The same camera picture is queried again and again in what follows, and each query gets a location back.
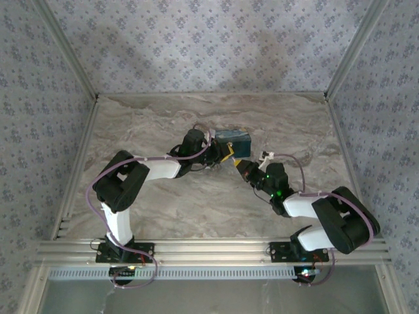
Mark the dark blue box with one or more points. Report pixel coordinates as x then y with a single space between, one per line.
239 141

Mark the thin aluminium table edge rail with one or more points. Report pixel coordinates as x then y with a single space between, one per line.
209 95

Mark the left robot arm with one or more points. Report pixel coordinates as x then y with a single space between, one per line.
121 183

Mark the aluminium side rail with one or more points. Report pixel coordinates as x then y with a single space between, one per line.
77 167
343 147

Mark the wide aluminium mounting rail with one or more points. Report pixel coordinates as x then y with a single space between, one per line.
209 252

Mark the aluminium frame leg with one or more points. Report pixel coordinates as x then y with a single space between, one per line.
31 291
391 291

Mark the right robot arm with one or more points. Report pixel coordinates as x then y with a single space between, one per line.
343 222

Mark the black controller board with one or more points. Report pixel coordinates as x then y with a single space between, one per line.
306 274
122 273

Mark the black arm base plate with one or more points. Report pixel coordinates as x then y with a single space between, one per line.
145 252
278 252

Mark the aluminium corner post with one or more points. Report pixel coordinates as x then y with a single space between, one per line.
355 49

